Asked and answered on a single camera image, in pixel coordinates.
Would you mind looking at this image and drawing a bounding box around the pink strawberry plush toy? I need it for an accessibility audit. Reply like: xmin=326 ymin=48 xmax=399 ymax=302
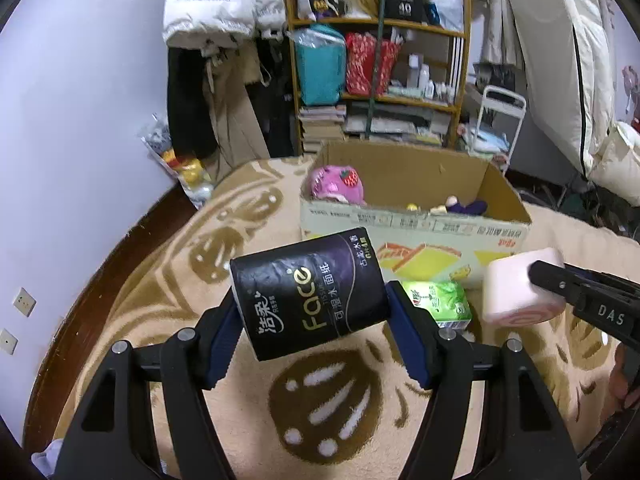
xmin=307 ymin=164 xmax=366 ymax=206

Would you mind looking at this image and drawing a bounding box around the lavender-haired plush doll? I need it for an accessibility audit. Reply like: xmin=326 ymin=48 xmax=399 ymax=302
xmin=429 ymin=195 xmax=488 ymax=216

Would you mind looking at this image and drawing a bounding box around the white folding stool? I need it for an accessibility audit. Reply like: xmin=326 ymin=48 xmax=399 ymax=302
xmin=462 ymin=85 xmax=527 ymax=171

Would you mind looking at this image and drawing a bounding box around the white curtain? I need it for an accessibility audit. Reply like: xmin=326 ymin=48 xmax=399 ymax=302
xmin=460 ymin=0 xmax=551 ymax=66

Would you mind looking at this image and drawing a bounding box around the printed cardboard box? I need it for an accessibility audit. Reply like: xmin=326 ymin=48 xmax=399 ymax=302
xmin=299 ymin=141 xmax=532 ymax=291

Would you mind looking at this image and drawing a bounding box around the lavender cloth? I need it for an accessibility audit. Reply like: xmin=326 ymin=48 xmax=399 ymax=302
xmin=31 ymin=450 xmax=63 ymax=478

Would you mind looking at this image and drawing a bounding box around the teal shopping bag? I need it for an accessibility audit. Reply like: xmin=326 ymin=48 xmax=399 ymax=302
xmin=294 ymin=30 xmax=347 ymax=106

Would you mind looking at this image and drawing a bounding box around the red gift bag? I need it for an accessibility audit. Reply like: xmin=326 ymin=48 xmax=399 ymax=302
xmin=345 ymin=32 xmax=401 ymax=98

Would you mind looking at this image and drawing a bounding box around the person's right hand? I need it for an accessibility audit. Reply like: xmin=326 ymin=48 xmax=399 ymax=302
xmin=611 ymin=344 xmax=640 ymax=403

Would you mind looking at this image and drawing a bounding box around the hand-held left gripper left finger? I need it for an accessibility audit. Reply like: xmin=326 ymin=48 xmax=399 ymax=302
xmin=52 ymin=290 xmax=246 ymax=480

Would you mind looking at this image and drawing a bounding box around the black box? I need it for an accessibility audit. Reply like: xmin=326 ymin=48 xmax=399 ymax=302
xmin=384 ymin=0 xmax=425 ymax=23

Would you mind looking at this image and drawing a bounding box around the black coat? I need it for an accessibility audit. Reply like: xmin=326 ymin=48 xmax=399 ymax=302
xmin=166 ymin=47 xmax=221 ymax=158

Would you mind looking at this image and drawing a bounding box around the white puffer jacket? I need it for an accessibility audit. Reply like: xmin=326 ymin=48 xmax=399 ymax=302
xmin=162 ymin=0 xmax=288 ymax=48

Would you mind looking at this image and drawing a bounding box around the wooden shelf unit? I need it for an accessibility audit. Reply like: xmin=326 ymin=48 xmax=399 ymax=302
xmin=282 ymin=0 xmax=473 ymax=153

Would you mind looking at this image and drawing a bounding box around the stack of books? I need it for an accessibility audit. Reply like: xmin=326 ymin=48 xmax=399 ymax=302
xmin=298 ymin=102 xmax=458 ymax=153

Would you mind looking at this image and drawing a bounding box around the clear bag of toys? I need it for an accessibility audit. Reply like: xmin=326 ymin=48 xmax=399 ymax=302
xmin=141 ymin=112 xmax=216 ymax=211

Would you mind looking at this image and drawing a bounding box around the green pole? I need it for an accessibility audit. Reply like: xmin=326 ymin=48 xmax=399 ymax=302
xmin=364 ymin=0 xmax=391 ymax=141

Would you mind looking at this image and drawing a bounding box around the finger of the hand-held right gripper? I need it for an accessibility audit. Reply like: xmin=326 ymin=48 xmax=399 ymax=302
xmin=529 ymin=259 xmax=640 ymax=306

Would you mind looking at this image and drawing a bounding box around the pink roll cake plush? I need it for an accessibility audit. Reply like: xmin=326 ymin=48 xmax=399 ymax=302
xmin=481 ymin=247 xmax=566 ymax=327

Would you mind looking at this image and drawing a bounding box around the row of small bottles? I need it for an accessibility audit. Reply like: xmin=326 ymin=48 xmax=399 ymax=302
xmin=407 ymin=55 xmax=458 ymax=101

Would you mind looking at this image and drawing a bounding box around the green tissue packet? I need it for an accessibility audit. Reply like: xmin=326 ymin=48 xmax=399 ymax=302
xmin=400 ymin=280 xmax=473 ymax=331

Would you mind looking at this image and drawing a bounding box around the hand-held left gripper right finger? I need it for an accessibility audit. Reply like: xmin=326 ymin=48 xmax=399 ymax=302
xmin=385 ymin=282 xmax=583 ymax=480

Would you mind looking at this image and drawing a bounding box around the black tissue packet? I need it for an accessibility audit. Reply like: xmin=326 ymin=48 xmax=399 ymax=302
xmin=230 ymin=226 xmax=392 ymax=362

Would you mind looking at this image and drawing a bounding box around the beige coat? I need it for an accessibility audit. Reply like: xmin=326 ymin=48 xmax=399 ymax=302
xmin=202 ymin=42 xmax=271 ymax=171

